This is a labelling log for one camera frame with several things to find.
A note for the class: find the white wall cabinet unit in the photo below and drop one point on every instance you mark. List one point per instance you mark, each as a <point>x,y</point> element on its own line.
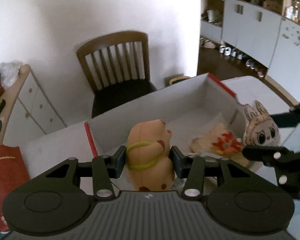
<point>267,31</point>

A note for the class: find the white sideboard cabinet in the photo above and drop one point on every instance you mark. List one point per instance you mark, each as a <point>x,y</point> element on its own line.
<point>28,113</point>

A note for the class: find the dark wooden chair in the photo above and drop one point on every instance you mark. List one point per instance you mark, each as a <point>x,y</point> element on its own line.
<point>117,69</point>

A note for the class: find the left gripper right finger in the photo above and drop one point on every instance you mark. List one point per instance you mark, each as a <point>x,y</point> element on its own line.
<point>191,168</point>

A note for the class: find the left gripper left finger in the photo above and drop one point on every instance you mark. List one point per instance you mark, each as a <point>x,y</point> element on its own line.
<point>105,168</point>

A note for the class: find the tan capybara plush toy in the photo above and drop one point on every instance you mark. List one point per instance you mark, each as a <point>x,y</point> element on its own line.
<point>147,156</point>

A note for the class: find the bag of beige grains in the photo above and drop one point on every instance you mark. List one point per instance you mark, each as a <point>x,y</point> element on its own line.
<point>218,139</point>

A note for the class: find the red cardboard box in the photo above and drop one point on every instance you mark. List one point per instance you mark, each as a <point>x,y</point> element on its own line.
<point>185,107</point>

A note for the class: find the white monster face plush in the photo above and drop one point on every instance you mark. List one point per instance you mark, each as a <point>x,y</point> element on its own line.
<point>260,129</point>

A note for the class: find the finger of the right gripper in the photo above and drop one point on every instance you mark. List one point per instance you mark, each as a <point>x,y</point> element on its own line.
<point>287,119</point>
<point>268,155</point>

